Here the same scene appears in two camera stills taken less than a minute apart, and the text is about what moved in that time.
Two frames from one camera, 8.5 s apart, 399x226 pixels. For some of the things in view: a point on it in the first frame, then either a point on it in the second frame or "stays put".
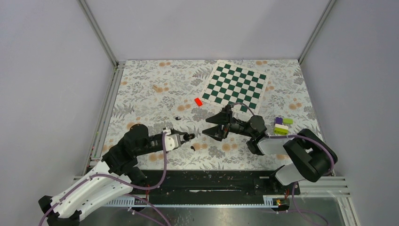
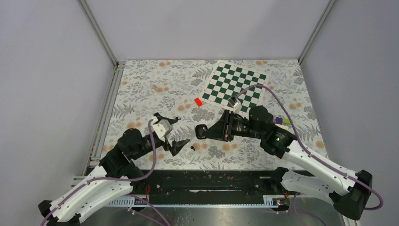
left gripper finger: x=186 y=137 -> x=171 y=121
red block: x=198 y=101 stays put
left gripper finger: x=186 y=135 -> x=176 y=146
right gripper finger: x=218 y=132 stays put
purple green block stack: x=280 y=128 stays put
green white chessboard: x=229 y=84 stays put
